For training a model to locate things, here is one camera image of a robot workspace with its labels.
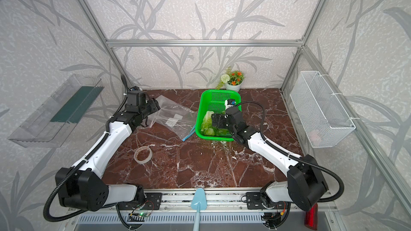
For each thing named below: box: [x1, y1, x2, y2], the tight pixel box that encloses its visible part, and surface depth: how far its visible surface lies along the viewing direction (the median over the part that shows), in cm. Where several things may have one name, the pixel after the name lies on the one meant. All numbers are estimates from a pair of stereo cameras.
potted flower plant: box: [215, 70, 246, 92], surface depth 110 cm
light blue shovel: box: [191, 187, 208, 231], surface depth 74 cm
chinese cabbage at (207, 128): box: [200, 110, 219, 137], surface depth 92 cm
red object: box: [304, 202, 319, 231], surface depth 68 cm
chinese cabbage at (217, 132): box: [203, 127, 233, 137], surface depth 93 cm
